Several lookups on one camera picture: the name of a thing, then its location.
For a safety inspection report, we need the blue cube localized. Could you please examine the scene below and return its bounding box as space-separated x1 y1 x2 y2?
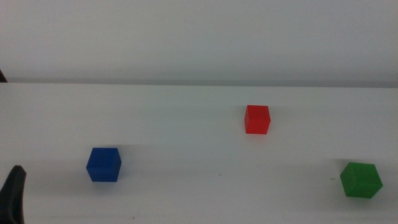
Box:
86 147 123 183

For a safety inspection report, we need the red cube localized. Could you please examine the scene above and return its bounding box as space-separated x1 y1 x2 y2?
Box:
244 105 271 135

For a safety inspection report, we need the green cube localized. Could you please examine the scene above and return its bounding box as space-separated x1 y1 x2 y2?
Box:
340 162 384 199

